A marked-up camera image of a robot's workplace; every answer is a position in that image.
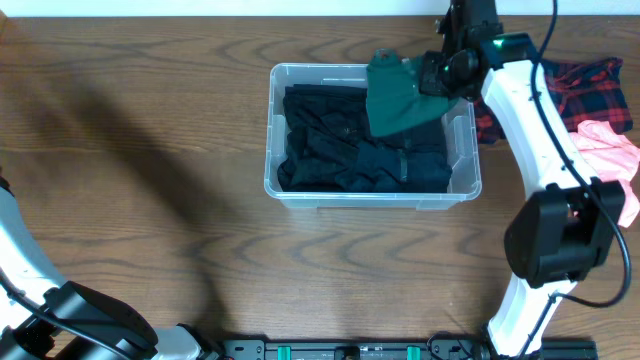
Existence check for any dark green garment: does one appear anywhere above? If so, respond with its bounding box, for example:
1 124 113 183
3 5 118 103
366 49 458 137

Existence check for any black garment with tape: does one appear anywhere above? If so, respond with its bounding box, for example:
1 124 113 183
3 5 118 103
375 120 447 154

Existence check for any dark teal garment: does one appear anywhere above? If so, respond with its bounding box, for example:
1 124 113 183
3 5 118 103
335 142 452 193

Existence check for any red plaid flannel shirt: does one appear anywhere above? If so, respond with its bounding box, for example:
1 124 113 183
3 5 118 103
472 56 634 145

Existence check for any large black garment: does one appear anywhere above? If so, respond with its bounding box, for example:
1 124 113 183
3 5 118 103
277 84 374 193

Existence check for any pink garment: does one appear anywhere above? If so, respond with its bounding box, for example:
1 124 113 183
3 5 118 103
569 120 639 228

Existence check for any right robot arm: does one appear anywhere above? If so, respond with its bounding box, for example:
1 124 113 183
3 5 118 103
420 0 625 359

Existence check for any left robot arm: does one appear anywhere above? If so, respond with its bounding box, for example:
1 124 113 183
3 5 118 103
1 180 224 359

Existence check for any clear plastic storage bin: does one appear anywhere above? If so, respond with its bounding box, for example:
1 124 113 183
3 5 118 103
264 63 482 211

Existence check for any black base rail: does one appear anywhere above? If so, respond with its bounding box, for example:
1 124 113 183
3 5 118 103
220 336 599 360

